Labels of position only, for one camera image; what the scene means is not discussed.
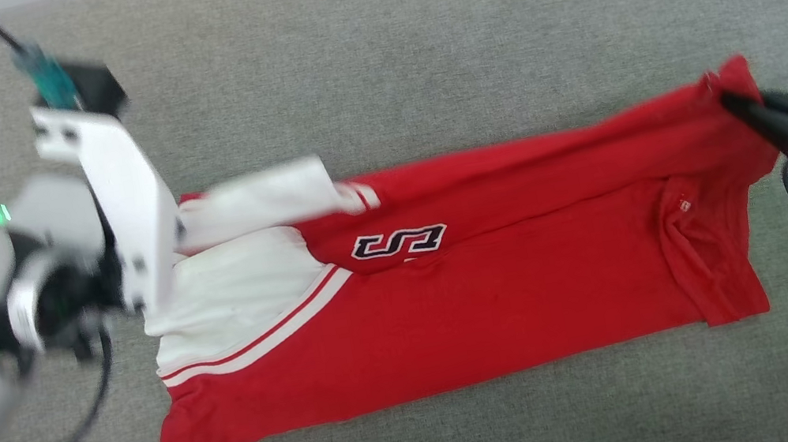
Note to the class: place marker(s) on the grey fabric sofa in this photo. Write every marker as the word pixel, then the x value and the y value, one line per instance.
pixel 411 34

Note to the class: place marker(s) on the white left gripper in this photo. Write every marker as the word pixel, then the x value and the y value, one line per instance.
pixel 132 209

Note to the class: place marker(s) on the red and white shirt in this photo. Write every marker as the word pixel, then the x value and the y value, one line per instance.
pixel 495 300

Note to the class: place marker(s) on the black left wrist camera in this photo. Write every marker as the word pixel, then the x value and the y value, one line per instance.
pixel 99 82

